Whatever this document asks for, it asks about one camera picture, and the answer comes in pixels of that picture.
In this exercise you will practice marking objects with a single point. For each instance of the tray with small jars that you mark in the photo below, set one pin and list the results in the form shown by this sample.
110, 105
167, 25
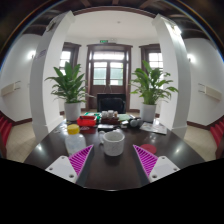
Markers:
109, 117

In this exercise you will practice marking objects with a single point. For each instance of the green book on table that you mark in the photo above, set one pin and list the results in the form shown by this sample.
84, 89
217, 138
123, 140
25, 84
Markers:
123, 117

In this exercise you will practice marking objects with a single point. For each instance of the clear bottle with yellow cap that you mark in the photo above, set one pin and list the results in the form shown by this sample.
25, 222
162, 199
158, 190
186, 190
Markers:
75, 141

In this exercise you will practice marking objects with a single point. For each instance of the potted green plant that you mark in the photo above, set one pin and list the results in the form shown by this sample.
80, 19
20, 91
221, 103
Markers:
71, 87
152, 85

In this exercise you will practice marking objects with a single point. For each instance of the red round coaster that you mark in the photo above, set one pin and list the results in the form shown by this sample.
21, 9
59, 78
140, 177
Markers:
150, 148

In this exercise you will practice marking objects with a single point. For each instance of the magazine on table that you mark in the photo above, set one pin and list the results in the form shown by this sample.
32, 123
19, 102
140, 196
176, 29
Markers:
155, 128

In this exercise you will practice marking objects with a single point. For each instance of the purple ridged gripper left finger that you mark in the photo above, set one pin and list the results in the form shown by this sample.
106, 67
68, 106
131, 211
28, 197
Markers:
70, 168

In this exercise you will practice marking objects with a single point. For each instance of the red plastic box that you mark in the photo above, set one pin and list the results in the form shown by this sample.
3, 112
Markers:
89, 121

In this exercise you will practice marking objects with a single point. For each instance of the right potted green plant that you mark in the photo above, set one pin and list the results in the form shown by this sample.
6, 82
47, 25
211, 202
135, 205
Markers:
152, 85

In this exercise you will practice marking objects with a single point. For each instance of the left potted green plant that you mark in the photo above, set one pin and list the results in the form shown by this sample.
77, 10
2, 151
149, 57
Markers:
71, 87

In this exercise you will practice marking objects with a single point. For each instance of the black chair back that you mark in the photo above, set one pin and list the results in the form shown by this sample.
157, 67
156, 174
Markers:
112, 101

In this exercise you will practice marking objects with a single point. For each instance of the small dark teapot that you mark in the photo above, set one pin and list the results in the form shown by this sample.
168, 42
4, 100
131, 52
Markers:
136, 122

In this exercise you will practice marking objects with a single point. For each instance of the black flat box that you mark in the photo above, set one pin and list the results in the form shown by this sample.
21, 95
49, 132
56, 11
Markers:
107, 127

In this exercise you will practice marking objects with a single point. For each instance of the white speckled ceramic mug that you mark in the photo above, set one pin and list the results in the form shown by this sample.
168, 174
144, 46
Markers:
113, 142

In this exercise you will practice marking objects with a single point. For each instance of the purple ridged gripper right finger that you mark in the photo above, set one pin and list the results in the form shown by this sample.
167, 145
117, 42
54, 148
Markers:
154, 167

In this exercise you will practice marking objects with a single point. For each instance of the dark wooden double door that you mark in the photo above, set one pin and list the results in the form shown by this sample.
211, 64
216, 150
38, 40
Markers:
108, 69

